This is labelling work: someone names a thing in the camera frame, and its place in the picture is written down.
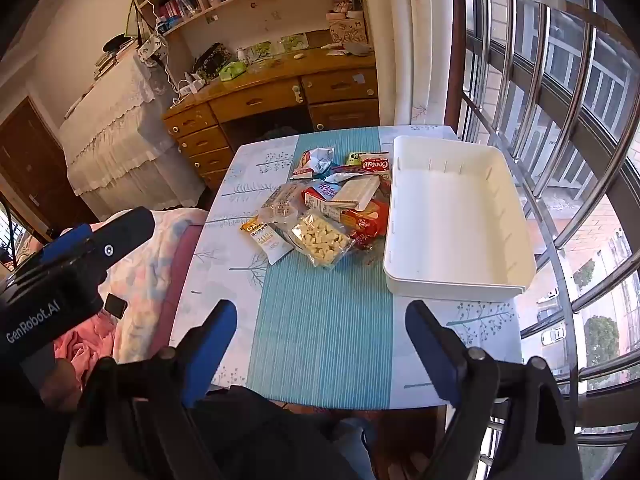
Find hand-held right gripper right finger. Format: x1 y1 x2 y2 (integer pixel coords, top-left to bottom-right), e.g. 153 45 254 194
405 300 583 480

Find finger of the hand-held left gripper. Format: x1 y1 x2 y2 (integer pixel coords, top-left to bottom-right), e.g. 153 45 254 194
60 206 156 283
40 224 95 263

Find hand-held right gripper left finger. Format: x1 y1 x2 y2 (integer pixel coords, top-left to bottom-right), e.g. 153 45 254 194
65 299 238 480

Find clear white bun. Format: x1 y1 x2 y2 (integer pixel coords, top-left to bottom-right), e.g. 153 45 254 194
239 217 296 266

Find white plastic tray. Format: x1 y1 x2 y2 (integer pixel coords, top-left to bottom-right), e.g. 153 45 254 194
382 135 538 303

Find red orange snack packet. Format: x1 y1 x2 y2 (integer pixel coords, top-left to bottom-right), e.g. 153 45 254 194
340 199 391 251

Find clear packet with label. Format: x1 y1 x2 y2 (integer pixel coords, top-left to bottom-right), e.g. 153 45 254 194
257 182 306 226

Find orange blue biscuit packet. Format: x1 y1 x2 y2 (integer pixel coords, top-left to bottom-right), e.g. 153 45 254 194
301 180 351 221

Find clear bag of pale snacks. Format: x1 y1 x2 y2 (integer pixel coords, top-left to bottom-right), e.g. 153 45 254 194
280 207 357 270

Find person's left hand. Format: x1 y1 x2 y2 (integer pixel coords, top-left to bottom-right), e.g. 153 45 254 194
37 357 83 413

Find pink white bed blanket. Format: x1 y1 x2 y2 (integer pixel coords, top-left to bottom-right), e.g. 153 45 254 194
52 207 208 391

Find brown wooden door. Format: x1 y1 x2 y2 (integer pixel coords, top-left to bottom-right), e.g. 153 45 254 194
0 97 98 241

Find white lace cloth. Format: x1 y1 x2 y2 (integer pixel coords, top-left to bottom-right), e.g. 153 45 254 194
59 50 206 208

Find person's legs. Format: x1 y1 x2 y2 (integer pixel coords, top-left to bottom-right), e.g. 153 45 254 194
190 385 441 480

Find printed tablecloth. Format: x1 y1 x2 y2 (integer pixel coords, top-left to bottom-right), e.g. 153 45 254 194
170 125 523 411

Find white power strip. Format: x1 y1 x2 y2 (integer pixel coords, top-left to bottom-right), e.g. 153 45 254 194
175 74 206 97

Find green tree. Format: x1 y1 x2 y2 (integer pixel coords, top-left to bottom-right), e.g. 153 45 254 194
582 315 621 366

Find stack of papers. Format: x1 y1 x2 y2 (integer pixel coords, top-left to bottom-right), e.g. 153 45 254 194
92 35 138 81

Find white wafer packet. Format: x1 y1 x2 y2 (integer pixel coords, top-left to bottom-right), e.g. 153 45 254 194
334 174 382 211

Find wooden desk with drawers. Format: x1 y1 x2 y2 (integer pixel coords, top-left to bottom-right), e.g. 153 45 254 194
162 30 381 191

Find black floral bag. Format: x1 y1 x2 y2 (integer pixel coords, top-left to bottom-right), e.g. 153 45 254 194
192 42 233 81

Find red white cake packet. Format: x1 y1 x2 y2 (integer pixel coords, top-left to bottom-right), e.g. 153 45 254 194
290 147 335 181

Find green snack packet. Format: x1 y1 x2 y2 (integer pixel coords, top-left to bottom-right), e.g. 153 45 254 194
347 151 391 167

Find row of red books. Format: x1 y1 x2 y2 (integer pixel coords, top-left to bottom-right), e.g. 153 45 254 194
157 0 201 21

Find wooden bookshelf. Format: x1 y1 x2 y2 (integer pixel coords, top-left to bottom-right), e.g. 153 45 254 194
120 0 371 61

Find metal window grille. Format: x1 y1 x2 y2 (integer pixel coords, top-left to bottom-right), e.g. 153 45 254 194
450 0 640 480

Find printed cardboard box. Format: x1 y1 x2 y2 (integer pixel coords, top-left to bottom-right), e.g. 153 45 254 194
326 12 368 46

